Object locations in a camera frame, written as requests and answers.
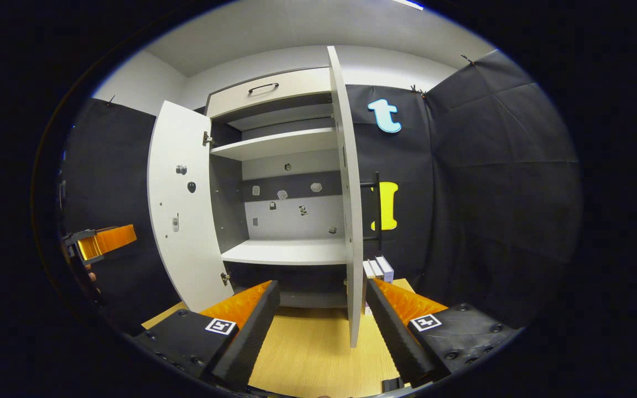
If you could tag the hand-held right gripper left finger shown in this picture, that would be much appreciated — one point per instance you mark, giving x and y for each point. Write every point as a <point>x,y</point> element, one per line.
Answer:
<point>249,342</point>

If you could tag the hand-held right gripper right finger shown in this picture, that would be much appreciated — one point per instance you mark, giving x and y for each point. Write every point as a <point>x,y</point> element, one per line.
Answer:
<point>396,342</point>

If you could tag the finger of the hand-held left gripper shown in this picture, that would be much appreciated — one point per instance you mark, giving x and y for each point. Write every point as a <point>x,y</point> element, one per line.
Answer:
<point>108,240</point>

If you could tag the beige shoe cabinet door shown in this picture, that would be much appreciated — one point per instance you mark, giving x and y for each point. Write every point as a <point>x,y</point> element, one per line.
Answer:
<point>351,221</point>
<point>186,249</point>

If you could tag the beige double-door shoe cabinet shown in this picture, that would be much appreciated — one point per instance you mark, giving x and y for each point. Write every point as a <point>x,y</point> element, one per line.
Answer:
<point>230,210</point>

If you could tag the white cabinet shelf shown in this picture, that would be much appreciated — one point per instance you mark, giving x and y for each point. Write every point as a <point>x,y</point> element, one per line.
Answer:
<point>285,252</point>
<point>274,145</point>

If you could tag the beige cabinet drawer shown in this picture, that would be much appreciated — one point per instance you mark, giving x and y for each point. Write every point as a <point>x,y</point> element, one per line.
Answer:
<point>296,85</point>

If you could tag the black backdrop cloth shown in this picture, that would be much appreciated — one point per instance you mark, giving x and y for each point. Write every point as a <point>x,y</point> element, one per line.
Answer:
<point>490,193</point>

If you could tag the long ceiling light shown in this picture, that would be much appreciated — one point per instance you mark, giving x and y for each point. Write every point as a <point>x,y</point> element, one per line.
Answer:
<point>407,4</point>

